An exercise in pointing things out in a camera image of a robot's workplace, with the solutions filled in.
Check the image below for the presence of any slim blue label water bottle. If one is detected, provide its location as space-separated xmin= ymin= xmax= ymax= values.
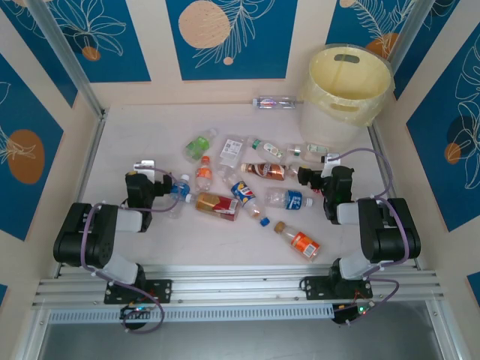
xmin=164 ymin=173 xmax=192 ymax=221

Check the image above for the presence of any green band nutrition label bottle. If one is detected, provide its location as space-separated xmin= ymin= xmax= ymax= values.
xmin=286 ymin=141 xmax=331 ymax=163

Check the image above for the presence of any brown label drink bottle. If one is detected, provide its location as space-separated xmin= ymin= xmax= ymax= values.
xmin=241 ymin=161 xmax=289 ymax=182

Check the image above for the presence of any green band flower label bottle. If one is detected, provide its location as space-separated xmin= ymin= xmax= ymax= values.
xmin=250 ymin=138 xmax=286 ymax=161

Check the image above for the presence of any green label clear bottle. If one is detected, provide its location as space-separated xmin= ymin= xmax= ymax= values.
xmin=182 ymin=127 xmax=218 ymax=163

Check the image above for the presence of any red gold label tea bottle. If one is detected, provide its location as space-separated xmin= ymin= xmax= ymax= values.
xmin=185 ymin=191 xmax=242 ymax=223

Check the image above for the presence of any brown cap orange label bottle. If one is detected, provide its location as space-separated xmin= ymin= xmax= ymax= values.
xmin=274 ymin=220 xmax=321 ymax=262

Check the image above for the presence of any blue Pepsi bottle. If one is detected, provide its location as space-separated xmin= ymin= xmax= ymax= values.
xmin=229 ymin=180 xmax=263 ymax=219

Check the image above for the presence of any clear bottle white barcode label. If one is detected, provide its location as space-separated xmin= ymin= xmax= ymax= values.
xmin=217 ymin=133 xmax=249 ymax=177

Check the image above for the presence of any clear Ganten water bottle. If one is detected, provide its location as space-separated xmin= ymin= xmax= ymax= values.
xmin=251 ymin=95 xmax=301 ymax=110

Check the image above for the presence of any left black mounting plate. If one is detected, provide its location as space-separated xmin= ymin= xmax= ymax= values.
xmin=103 ymin=279 xmax=173 ymax=305

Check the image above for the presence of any black mounting plate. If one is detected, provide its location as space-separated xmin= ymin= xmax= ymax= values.
xmin=299 ymin=275 xmax=373 ymax=301
xmin=103 ymin=279 xmax=173 ymax=305

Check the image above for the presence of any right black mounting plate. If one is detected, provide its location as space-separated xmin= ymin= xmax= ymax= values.
xmin=299 ymin=275 xmax=373 ymax=301

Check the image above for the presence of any cream plastic bucket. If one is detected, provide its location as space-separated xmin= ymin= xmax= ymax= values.
xmin=298 ymin=43 xmax=395 ymax=128

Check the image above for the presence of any left circuit board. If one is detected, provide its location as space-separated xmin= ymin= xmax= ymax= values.
xmin=119 ymin=304 xmax=153 ymax=320

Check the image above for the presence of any circuit board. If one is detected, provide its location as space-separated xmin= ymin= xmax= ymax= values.
xmin=333 ymin=303 xmax=376 ymax=323
xmin=119 ymin=304 xmax=153 ymax=320

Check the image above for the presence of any right circuit board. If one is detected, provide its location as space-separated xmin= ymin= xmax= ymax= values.
xmin=333 ymin=303 xmax=376 ymax=323

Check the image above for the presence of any grey metal sheet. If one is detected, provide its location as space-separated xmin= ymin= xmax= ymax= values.
xmin=22 ymin=299 xmax=462 ymax=360

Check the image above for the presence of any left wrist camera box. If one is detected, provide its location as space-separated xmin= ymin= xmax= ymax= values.
xmin=133 ymin=160 xmax=157 ymax=177

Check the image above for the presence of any left aluminium side rail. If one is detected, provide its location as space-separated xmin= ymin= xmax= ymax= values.
xmin=54 ymin=110 xmax=110 ymax=278

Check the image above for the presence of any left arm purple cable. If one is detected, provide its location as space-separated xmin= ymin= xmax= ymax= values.
xmin=80 ymin=167 xmax=184 ymax=335

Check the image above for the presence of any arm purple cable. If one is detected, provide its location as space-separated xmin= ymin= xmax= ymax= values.
xmin=80 ymin=167 xmax=184 ymax=335
xmin=337 ymin=148 xmax=412 ymax=327

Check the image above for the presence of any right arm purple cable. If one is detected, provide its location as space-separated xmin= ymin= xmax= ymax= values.
xmin=337 ymin=148 xmax=412 ymax=327

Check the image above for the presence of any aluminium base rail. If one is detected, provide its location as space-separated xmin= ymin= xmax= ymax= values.
xmin=31 ymin=264 xmax=449 ymax=307

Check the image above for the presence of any white slotted cable duct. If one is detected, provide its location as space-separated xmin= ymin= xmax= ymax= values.
xmin=48 ymin=304 xmax=335 ymax=323

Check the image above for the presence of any left aluminium corner post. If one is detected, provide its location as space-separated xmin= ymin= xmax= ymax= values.
xmin=25 ymin=0 xmax=108 ymax=117

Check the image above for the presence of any aluminium corner post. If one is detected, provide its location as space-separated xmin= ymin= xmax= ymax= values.
xmin=369 ymin=0 xmax=438 ymax=128
xmin=25 ymin=0 xmax=108 ymax=117

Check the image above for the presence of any right aluminium corner post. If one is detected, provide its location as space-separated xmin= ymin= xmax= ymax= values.
xmin=369 ymin=0 xmax=438 ymax=128

